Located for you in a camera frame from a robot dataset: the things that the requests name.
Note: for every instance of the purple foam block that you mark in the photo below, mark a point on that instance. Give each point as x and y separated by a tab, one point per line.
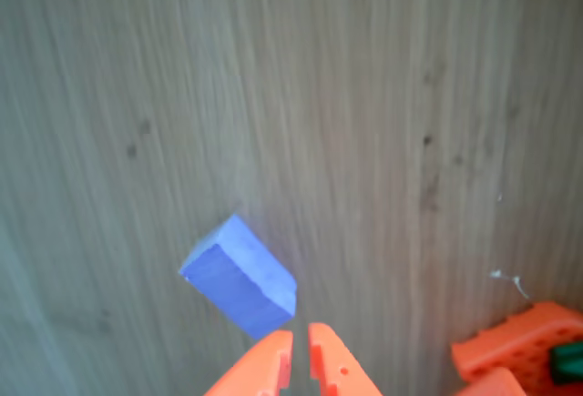
241	277

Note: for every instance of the white fluff scrap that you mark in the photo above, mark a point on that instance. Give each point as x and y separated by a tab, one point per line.
517	281

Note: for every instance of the green clamp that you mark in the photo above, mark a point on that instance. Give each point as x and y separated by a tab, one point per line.
567	364

